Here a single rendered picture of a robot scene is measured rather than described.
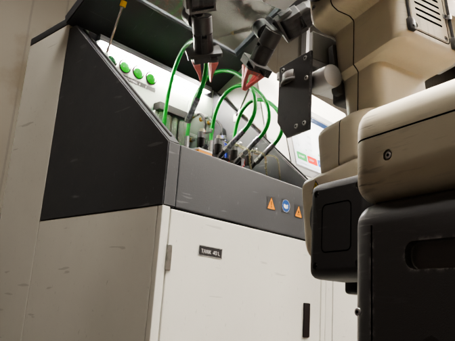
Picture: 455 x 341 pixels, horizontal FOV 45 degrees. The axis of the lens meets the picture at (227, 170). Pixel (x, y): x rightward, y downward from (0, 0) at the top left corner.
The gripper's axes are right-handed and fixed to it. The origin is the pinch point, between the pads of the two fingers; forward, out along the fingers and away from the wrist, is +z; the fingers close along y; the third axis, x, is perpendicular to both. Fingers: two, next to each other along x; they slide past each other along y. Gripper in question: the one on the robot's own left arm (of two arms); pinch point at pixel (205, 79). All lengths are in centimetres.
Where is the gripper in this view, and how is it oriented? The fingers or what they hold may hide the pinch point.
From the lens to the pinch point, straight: 167.2
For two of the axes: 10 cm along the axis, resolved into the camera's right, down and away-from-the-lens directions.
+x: 1.8, 5.4, -8.2
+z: 0.4, 8.3, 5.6
